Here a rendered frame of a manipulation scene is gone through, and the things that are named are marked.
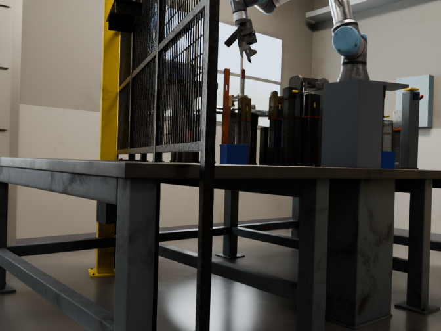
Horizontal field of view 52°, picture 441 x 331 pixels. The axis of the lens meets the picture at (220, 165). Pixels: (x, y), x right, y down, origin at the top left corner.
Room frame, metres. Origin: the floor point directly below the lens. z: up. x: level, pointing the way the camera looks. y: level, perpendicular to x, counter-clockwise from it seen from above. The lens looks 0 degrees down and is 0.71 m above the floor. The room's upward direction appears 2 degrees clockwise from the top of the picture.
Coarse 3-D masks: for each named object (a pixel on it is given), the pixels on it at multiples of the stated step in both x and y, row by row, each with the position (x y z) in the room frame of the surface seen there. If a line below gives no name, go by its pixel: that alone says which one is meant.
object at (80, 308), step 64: (0, 192) 2.32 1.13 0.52; (64, 192) 1.54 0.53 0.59; (128, 192) 1.19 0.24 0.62; (256, 192) 1.92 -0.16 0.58; (320, 192) 1.69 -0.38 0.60; (0, 256) 2.18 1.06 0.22; (128, 256) 1.19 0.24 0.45; (192, 256) 2.28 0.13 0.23; (320, 256) 1.70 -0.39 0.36; (128, 320) 1.18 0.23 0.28; (320, 320) 1.71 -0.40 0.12
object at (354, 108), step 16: (352, 80) 2.04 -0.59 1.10; (336, 96) 2.11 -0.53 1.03; (352, 96) 2.04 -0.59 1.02; (368, 96) 2.06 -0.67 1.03; (336, 112) 2.11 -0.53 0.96; (352, 112) 2.04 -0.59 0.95; (368, 112) 2.06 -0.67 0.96; (336, 128) 2.10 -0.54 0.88; (352, 128) 2.04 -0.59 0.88; (368, 128) 2.07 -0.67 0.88; (336, 144) 2.10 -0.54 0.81; (352, 144) 2.03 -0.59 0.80; (368, 144) 2.07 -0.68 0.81; (336, 160) 2.10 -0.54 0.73; (352, 160) 2.03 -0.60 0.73; (368, 160) 2.07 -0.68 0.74
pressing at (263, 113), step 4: (220, 108) 2.41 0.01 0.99; (232, 108) 2.43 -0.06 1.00; (236, 108) 2.44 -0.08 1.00; (220, 112) 2.63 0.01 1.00; (236, 112) 2.62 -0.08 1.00; (256, 112) 2.59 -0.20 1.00; (260, 112) 2.49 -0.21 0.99; (264, 112) 2.50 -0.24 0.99; (260, 116) 2.73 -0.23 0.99; (264, 116) 2.73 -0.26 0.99; (384, 120) 2.80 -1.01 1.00; (388, 120) 2.81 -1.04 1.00; (392, 120) 2.83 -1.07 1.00
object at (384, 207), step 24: (336, 192) 2.03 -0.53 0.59; (360, 192) 1.95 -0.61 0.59; (384, 192) 2.07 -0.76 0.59; (336, 216) 2.03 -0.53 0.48; (360, 216) 1.95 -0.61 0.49; (384, 216) 2.08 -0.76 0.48; (336, 240) 2.03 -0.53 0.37; (360, 240) 1.96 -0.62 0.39; (384, 240) 2.08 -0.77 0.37; (336, 264) 2.03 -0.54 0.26; (360, 264) 1.96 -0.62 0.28; (384, 264) 2.08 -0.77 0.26; (336, 288) 2.02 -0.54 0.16; (360, 288) 1.96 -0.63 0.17; (384, 288) 2.09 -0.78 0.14; (336, 312) 2.02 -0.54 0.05; (360, 312) 1.97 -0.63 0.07; (384, 312) 2.09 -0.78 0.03
